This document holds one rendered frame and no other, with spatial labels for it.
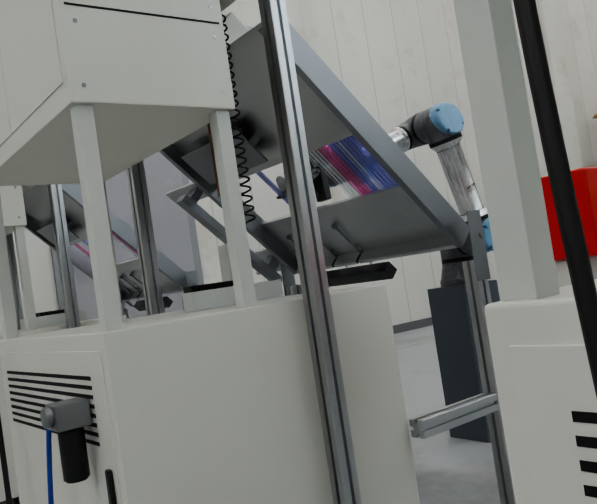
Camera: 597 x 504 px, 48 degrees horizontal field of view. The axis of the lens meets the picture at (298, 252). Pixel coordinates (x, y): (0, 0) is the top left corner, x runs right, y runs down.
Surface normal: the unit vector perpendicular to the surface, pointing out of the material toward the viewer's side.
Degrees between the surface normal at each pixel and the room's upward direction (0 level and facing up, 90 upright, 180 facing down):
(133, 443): 90
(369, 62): 90
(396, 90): 90
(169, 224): 90
